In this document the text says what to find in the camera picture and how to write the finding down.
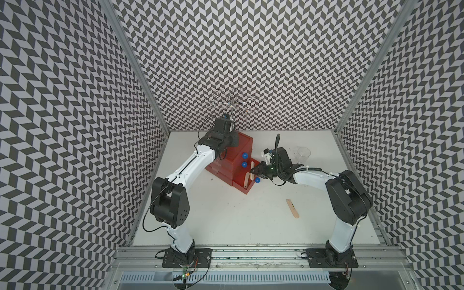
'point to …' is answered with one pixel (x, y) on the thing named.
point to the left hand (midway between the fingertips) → (233, 139)
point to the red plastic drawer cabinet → (235, 169)
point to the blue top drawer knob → (245, 155)
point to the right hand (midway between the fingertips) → (251, 174)
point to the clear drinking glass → (303, 153)
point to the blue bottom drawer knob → (257, 180)
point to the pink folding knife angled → (252, 166)
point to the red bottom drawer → (240, 185)
